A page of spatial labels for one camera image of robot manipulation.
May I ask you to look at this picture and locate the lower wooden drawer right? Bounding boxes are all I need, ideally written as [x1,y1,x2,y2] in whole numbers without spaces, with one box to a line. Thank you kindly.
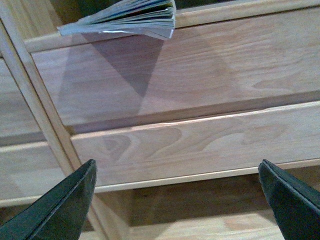
[71,101,320,193]

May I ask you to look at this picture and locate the wooden drawer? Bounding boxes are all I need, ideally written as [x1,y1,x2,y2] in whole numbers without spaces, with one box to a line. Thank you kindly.
[71,101,320,193]
[32,7,320,134]

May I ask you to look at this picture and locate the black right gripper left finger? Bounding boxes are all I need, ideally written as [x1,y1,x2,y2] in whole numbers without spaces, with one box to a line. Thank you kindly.
[0,159,97,240]

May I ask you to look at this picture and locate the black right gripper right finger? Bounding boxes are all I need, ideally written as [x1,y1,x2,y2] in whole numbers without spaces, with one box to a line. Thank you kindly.
[258,159,320,240]

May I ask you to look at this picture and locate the upper wooden drawer right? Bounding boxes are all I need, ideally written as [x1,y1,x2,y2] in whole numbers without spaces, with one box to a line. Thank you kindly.
[32,7,320,134]

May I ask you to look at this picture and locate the paperback book fanned pages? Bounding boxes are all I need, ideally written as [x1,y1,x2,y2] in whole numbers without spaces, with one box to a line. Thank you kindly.
[57,0,177,41]

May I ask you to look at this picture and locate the light wooden bookshelf unit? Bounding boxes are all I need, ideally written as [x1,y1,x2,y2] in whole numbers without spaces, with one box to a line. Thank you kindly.
[0,0,320,240]

